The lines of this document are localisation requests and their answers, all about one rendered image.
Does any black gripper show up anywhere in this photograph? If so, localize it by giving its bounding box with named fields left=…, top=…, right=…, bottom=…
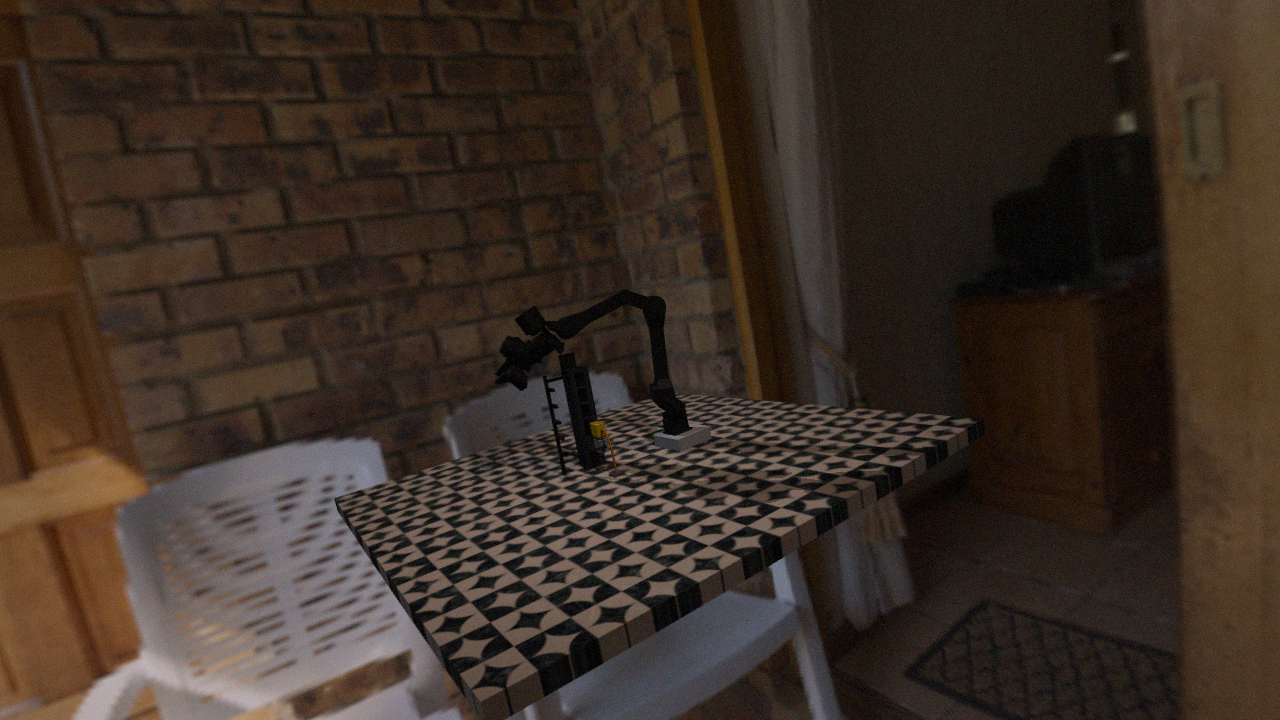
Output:
left=495, top=337, right=541, bottom=391

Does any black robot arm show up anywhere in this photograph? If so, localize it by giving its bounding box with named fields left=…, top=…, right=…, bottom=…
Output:
left=499, top=290, right=692, bottom=436

